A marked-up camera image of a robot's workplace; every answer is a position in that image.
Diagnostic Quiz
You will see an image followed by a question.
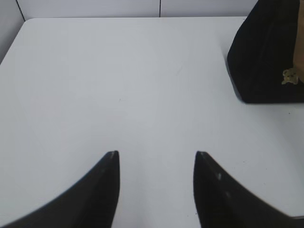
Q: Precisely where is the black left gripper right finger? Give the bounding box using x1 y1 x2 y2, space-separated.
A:
193 152 304 228

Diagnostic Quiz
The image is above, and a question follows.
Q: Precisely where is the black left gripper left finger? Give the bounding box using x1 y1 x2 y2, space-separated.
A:
6 151 120 228

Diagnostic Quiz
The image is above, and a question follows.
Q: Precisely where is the black canvas tote bag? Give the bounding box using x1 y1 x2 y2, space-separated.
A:
227 0 304 104

